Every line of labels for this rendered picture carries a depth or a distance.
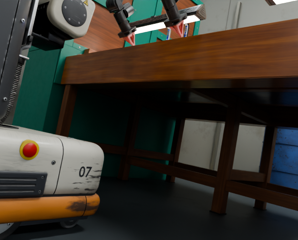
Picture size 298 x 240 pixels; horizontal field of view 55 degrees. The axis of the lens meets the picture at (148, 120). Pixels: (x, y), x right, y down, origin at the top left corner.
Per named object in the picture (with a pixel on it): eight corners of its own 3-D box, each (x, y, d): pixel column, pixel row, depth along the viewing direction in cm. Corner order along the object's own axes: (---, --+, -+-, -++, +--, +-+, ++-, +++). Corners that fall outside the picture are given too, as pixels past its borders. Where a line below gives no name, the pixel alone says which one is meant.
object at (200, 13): (198, 13, 152) (200, 0, 152) (123, 30, 195) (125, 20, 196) (206, 19, 157) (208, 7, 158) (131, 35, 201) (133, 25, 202)
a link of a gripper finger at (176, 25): (178, 35, 144) (170, 17, 140) (189, 33, 139) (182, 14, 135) (170, 41, 141) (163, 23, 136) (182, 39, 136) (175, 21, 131)
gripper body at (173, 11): (171, 20, 141) (165, 5, 137) (188, 16, 133) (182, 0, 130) (164, 25, 137) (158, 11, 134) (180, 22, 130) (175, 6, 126)
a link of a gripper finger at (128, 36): (132, 44, 171) (125, 29, 167) (140, 42, 166) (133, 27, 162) (125, 49, 167) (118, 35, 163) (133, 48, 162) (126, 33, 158)
